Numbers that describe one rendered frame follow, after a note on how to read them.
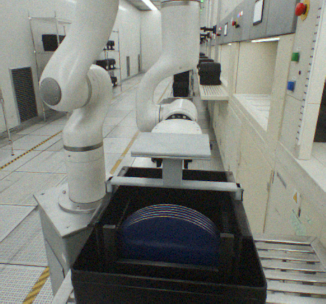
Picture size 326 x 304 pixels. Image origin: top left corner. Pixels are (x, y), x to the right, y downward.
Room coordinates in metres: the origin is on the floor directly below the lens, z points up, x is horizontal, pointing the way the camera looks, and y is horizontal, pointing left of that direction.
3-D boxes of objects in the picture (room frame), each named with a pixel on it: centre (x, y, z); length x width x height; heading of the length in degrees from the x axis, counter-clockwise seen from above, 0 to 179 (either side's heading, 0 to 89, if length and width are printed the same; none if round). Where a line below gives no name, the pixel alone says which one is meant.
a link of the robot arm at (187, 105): (0.67, -0.04, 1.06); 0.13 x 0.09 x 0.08; 174
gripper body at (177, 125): (0.53, -0.03, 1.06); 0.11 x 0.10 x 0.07; 174
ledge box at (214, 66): (3.46, -0.58, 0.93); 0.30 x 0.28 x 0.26; 171
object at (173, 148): (0.42, -0.01, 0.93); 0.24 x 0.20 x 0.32; 84
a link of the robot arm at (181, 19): (0.67, -0.01, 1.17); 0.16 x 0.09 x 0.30; 84
